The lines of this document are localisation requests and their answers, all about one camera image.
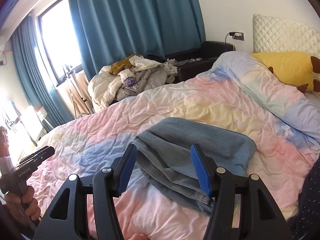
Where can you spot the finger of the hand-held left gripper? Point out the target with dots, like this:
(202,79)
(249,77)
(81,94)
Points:
(40,155)

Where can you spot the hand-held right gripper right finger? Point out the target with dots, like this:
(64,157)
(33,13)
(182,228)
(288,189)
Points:
(198,171)

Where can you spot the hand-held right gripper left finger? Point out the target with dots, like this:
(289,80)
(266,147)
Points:
(127,171)

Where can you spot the blue denim jeans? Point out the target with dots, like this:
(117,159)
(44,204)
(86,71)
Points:
(200,135)

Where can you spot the person's left hand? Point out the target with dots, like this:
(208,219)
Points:
(27,205)

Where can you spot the person's right hand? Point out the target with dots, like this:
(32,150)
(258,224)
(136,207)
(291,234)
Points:
(138,237)

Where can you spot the white chair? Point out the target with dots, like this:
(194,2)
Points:
(31,122)

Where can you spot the lit vanity mirror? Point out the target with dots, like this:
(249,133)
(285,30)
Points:
(10,112)

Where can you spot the beige hanging sweater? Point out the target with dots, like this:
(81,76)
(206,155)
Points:
(81,95)

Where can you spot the pastel tie-dye duvet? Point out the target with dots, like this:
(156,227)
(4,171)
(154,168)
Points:
(225,100)

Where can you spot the garment steamer stand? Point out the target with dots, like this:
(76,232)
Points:
(68,80)

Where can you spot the white puffer jacket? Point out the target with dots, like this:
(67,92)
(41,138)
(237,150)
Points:
(102,87)

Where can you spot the narrow teal curtain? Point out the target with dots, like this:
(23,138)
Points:
(32,67)

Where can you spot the grey jacket with purple label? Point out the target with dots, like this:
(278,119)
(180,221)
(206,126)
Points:
(150,80)

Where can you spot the mustard yellow garment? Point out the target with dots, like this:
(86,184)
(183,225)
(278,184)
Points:
(120,66)

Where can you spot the small patterned cloth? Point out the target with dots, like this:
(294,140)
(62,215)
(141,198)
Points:
(171,63)

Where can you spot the person's dark dotted clothing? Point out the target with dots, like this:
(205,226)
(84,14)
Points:
(308,205)

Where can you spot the dark framed window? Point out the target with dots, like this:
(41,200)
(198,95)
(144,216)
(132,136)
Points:
(60,37)

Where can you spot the black sofa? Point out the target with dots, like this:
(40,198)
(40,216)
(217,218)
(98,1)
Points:
(215,50)

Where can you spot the yellow plush pillow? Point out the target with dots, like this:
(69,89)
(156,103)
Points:
(287,66)

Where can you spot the wide teal curtain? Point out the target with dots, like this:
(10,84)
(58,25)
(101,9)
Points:
(130,17)

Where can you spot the white quilted headboard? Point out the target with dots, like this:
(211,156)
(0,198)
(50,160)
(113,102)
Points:
(282,35)

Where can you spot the wall socket with charger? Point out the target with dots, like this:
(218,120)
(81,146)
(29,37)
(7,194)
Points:
(236,35)

